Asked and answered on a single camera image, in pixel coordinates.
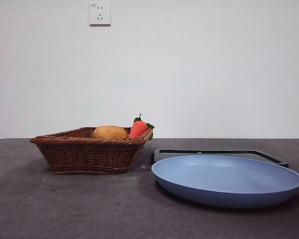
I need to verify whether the blue round plate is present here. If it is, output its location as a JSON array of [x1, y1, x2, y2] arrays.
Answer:
[[151, 154, 299, 209]]

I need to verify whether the orange carrot with green leaves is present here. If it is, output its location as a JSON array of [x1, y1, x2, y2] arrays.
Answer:
[[128, 113, 155, 141]]

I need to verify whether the black rectangular tray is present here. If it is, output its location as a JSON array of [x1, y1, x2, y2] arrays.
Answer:
[[152, 148, 289, 169]]

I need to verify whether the yellow-brown potato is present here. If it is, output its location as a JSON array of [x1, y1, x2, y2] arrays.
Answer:
[[92, 125, 129, 140]]

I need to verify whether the brown wicker basket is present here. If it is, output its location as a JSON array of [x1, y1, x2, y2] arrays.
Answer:
[[29, 126, 154, 175]]

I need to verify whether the white wall socket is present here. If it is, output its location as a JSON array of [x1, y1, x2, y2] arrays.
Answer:
[[89, 2, 112, 26]]

